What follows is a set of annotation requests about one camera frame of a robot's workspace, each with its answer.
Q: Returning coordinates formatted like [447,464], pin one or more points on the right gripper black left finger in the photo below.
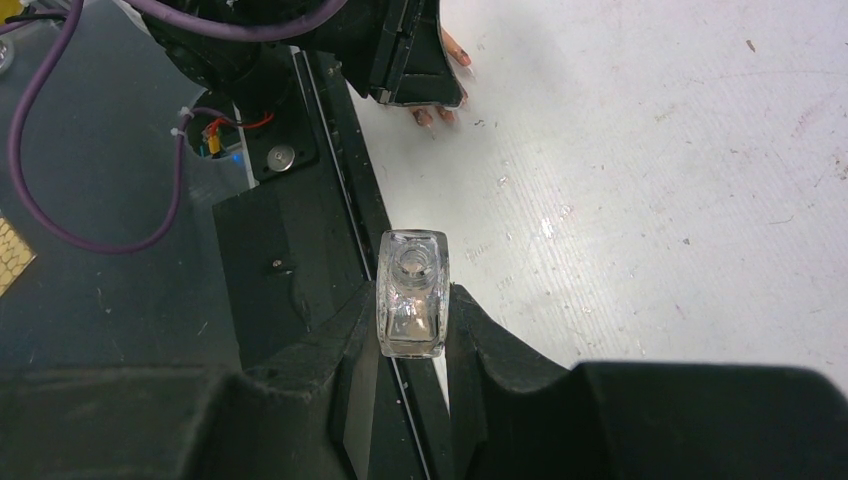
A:
[199,417]

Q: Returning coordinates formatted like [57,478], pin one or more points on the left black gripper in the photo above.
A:
[373,41]

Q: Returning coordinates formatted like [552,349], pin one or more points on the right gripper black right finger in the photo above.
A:
[515,414]

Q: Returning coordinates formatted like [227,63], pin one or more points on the clear nail polish bottle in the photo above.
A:
[413,293]

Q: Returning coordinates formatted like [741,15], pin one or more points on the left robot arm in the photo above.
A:
[220,44]

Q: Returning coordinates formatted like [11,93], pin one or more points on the mannequin hand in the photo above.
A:
[432,75]

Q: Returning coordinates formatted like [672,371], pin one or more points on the bag of yellow nail tips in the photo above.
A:
[16,255]

